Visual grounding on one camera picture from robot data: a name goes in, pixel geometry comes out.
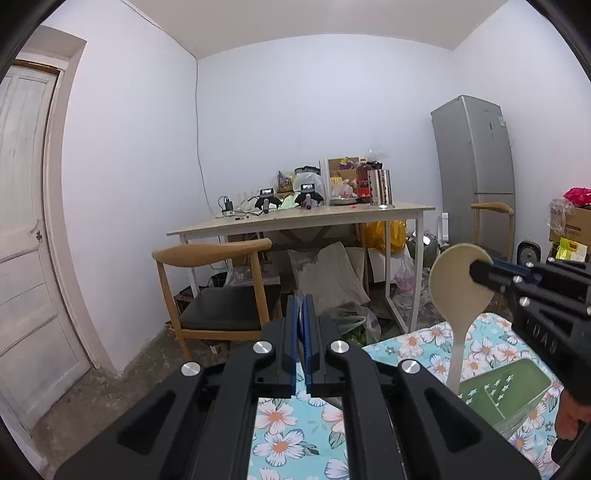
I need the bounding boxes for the yellow packet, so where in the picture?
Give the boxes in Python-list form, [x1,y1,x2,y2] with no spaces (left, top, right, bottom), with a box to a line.
[551,237,589,264]

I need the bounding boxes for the wooden chair black seat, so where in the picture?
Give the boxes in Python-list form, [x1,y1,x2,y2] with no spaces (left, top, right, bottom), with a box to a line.
[151,237,283,358]
[470,202,515,259]

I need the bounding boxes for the light wooden table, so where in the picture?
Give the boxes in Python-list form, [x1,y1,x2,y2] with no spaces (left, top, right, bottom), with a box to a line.
[166,200,437,333]

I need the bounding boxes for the person's right hand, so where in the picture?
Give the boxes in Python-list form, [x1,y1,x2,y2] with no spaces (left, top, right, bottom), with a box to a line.
[555,390,589,441]

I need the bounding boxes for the yellow plastic bag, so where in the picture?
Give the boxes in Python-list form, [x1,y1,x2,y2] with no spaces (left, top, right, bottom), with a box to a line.
[362,220,408,254]

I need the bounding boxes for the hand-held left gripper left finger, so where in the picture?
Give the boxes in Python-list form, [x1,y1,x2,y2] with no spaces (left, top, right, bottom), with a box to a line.
[53,294,303,480]

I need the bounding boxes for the trash bin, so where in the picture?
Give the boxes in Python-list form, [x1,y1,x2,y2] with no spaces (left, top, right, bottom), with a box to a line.
[406,231,444,268]

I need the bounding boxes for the beige round spoon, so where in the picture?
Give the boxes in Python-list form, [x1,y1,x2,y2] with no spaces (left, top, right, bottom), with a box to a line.
[428,243,503,397]

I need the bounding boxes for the cardboard box with label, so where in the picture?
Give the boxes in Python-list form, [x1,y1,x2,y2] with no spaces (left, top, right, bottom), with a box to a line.
[549,205,591,245]

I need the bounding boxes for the floral blue tablecloth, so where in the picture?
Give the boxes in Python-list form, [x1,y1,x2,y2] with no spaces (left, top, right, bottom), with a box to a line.
[247,311,571,480]

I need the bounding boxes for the red label oil bottle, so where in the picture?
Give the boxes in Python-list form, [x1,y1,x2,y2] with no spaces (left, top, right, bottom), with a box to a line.
[356,158,371,204]

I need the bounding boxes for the perforated metal rack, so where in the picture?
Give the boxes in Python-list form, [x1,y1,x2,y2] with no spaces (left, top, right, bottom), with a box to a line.
[369,168,395,209]

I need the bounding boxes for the bag of green vegetables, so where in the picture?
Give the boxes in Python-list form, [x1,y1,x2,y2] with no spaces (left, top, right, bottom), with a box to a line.
[330,302,383,347]

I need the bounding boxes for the silver refrigerator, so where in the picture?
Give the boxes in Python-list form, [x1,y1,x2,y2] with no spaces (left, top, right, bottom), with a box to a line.
[431,95,517,245]

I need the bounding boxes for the white panelled door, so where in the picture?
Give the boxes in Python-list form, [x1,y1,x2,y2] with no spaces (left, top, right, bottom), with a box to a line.
[0,65,93,432]

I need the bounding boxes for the black wall cable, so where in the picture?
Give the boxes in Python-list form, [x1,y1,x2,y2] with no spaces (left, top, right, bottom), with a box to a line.
[124,0,208,204]

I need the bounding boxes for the black rice cooker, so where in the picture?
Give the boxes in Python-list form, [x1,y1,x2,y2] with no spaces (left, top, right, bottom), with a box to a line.
[516,240,542,267]

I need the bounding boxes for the white plastic bag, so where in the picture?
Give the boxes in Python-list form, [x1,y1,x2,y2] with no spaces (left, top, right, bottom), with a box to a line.
[293,166,321,190]

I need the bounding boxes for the pink bag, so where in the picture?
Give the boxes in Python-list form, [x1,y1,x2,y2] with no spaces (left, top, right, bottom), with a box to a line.
[563,187,591,208]

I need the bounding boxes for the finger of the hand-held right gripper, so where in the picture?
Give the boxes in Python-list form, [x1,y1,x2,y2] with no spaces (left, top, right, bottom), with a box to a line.
[469,259,591,319]

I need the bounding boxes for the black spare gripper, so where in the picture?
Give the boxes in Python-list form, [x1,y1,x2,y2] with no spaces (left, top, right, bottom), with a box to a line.
[253,187,283,215]
[294,183,322,208]

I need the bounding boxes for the brown low box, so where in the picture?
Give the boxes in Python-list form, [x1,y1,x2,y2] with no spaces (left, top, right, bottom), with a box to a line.
[173,285,204,315]

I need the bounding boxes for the pinkish plastic bag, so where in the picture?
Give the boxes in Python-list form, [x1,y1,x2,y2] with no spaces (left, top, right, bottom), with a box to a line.
[392,258,419,296]

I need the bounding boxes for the green perforated utensil holder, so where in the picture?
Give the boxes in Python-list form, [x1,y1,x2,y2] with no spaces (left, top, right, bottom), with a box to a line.
[457,357,566,437]

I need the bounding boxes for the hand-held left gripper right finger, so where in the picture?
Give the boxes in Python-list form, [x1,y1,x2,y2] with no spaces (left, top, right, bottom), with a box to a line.
[304,294,542,480]

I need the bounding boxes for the open cardboard box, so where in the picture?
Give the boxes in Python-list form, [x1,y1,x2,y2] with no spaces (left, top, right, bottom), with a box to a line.
[328,157,361,185]

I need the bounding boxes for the grey sack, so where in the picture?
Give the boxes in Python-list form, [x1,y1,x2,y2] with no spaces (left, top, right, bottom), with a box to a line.
[287,242,371,315]

